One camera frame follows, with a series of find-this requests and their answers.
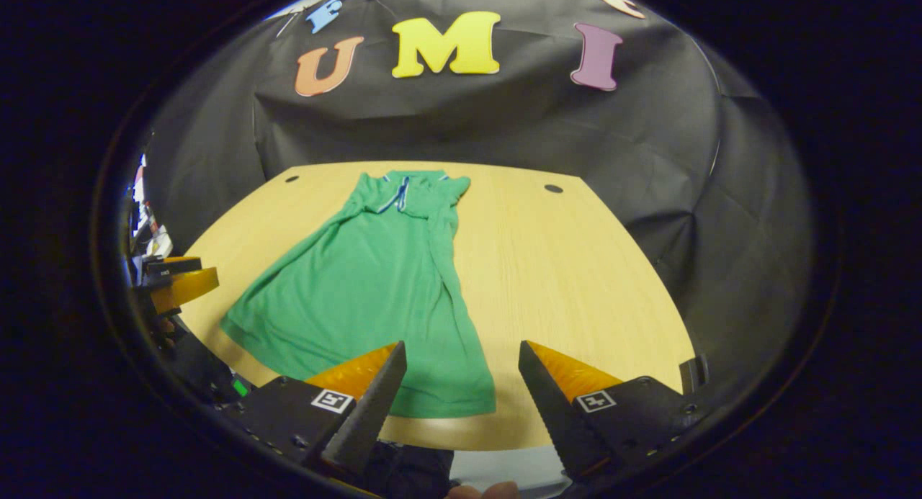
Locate computer monitor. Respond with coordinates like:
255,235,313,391
132,153,148,230

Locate white side table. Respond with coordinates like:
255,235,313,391
144,225,174,259

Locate black backdrop cloth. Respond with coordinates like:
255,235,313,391
140,0,818,413

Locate green T-shirt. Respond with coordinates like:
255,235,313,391
220,169,498,419

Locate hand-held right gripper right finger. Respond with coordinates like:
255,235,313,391
518,340,703,485

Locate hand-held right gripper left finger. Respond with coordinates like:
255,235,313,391
216,341,408,485

